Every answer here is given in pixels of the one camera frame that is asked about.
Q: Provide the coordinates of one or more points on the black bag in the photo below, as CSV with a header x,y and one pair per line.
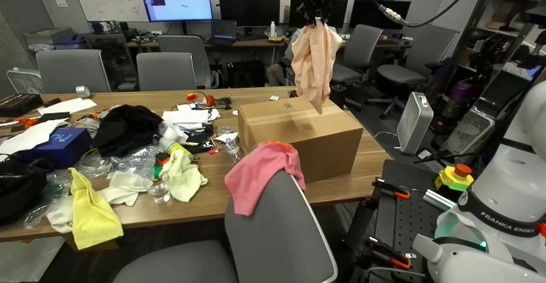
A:
x,y
19,189

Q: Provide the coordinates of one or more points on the glass computer tower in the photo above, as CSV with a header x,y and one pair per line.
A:
x,y
111,61

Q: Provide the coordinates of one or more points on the wooden desk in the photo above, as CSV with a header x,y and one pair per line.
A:
x,y
251,43

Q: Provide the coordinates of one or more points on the purple vacuum cleaner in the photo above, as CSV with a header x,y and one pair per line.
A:
x,y
460,99

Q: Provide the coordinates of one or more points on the orange and black clamp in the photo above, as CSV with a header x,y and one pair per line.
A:
x,y
390,255
394,189

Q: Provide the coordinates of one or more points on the black calculator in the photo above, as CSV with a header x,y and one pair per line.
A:
x,y
53,117

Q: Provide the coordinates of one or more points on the pale yellow cloth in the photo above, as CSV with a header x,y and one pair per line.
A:
x,y
183,178

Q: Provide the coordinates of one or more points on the pink cloth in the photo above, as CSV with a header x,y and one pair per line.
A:
x,y
256,176

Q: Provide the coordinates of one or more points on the yellow bowl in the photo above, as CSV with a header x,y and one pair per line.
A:
x,y
276,39

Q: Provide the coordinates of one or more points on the black computer tower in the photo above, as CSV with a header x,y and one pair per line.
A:
x,y
245,74

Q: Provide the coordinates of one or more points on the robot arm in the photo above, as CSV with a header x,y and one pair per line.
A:
x,y
512,180

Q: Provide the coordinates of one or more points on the black garment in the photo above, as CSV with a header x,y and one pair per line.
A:
x,y
126,131

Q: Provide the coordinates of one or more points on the heap of white papers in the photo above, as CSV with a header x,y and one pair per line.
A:
x,y
187,118

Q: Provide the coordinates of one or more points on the blue box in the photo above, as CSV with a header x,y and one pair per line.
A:
x,y
59,146

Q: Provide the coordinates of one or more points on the peach cloth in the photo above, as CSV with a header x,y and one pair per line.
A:
x,y
315,61

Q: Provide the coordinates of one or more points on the emergency stop button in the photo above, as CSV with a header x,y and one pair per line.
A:
x,y
454,178

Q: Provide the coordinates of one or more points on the clear plastic cup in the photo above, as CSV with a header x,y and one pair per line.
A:
x,y
159,192

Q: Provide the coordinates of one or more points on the clear water bottle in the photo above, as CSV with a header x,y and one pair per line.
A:
x,y
232,148

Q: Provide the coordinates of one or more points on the white paper sheet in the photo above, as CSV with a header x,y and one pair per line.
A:
x,y
32,135
66,106

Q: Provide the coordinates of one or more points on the black monitor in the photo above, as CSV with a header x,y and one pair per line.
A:
x,y
341,14
249,12
379,14

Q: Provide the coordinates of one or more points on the lit monitor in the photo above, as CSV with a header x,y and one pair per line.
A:
x,y
177,4

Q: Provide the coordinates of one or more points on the silver metal bar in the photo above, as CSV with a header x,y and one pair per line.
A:
x,y
439,199

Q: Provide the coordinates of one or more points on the laptop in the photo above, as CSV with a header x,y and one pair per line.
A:
x,y
222,31

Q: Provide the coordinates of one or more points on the silver tape roll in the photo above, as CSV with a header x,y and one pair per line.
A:
x,y
82,91

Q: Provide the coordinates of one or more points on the black flat case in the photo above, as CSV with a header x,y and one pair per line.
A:
x,y
19,103

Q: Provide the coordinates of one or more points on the grey storage bin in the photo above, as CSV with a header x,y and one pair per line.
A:
x,y
47,37

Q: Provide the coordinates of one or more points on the white cloth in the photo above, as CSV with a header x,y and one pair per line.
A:
x,y
123,189

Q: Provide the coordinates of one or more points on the orange tool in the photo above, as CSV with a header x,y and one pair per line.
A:
x,y
209,100

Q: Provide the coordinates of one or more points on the cardboard box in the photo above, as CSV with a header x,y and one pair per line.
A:
x,y
307,133

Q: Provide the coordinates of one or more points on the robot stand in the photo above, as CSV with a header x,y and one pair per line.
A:
x,y
405,219

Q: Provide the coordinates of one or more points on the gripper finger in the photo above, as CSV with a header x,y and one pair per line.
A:
x,y
310,17
324,16

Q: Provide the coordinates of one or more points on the grey office chair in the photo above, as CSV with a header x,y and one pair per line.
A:
x,y
277,240
426,52
72,71
360,48
166,71
200,56

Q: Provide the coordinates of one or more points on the wall switch plate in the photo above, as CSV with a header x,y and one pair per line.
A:
x,y
61,1

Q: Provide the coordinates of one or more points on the heap of clear plastic bags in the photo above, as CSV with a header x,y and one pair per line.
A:
x,y
136,161

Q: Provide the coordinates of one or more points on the metal shelf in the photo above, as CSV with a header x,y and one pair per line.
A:
x,y
503,27

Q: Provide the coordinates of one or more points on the white bottle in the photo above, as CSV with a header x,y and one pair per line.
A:
x,y
273,29

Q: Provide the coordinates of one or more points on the bottle with yellow label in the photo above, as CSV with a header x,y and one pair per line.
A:
x,y
177,147

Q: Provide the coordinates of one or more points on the white box fan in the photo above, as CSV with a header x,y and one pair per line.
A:
x,y
469,131
413,123
25,82

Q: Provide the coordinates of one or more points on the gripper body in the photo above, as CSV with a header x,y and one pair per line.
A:
x,y
318,1

